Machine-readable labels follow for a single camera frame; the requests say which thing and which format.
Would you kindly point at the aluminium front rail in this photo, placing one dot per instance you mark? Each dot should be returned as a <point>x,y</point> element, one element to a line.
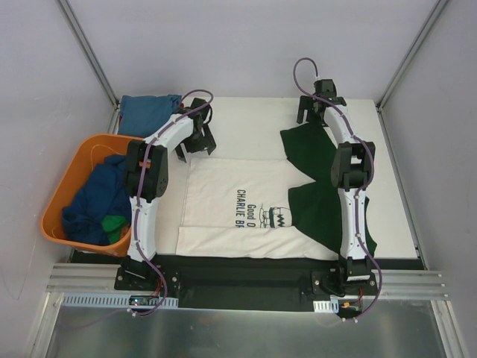
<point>399,279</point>

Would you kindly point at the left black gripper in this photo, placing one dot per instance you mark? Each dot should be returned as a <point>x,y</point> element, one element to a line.
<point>199,143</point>

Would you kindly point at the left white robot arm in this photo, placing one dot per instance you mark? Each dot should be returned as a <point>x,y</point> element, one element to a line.
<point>186,131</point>

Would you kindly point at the right white cable duct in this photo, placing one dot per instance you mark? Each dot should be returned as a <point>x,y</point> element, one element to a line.
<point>331,306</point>

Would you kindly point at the aluminium frame post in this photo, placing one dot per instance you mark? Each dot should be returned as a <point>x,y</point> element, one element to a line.
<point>419,40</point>
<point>78,32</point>

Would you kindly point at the right aluminium frame post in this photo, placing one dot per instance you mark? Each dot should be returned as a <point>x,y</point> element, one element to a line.
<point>419,40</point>

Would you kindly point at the bright green t-shirt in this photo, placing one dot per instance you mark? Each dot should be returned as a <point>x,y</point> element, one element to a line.
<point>115,227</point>

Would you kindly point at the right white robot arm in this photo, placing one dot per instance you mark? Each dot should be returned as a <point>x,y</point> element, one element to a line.
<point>352,172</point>

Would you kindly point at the white cable duct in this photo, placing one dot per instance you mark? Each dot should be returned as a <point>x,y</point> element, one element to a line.
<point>117,301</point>
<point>331,306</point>

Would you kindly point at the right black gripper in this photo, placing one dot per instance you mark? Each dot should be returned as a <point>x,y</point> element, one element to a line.
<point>308,103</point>

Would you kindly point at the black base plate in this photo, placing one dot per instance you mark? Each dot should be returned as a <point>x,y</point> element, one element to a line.
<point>286,285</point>

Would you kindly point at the left aluminium frame post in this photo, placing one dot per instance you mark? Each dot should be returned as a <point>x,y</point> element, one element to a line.
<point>78,32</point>

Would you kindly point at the orange plastic basket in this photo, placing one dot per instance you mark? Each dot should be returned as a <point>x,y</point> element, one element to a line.
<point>90,153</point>

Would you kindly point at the dark blue t-shirt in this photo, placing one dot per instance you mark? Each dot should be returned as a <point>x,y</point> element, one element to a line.
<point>104,193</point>

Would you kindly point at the left white cable duct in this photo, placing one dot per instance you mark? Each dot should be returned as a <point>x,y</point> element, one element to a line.
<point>117,301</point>

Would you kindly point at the folded light blue t-shirt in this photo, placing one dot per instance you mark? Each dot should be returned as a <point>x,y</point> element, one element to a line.
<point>141,116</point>

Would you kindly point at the white and green t-shirt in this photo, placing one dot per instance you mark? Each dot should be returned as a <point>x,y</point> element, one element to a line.
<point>276,209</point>

